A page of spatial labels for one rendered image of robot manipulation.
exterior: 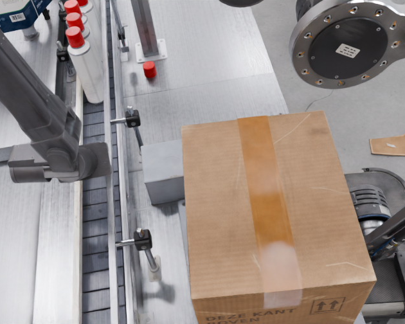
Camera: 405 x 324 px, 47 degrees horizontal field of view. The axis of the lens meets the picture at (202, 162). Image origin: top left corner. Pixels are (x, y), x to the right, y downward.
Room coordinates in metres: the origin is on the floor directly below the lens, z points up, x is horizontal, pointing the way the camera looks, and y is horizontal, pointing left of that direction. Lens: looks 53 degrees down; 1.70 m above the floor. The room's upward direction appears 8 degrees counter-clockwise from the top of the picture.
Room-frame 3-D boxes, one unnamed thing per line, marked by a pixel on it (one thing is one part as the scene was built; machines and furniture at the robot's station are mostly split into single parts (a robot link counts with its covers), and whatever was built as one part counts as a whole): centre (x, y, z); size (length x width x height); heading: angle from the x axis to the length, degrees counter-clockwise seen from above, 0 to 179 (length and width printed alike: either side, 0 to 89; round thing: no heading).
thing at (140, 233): (0.41, 0.15, 0.91); 0.07 x 0.03 x 0.16; 92
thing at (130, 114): (0.71, 0.16, 0.91); 0.07 x 0.03 x 0.16; 92
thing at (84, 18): (0.97, 0.25, 0.98); 0.05 x 0.05 x 0.20
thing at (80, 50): (0.87, 0.24, 0.98); 0.05 x 0.05 x 0.20
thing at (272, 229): (0.37, -0.09, 0.99); 0.30 x 0.24 x 0.27; 178
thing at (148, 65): (0.99, 0.11, 0.85); 0.03 x 0.03 x 0.03
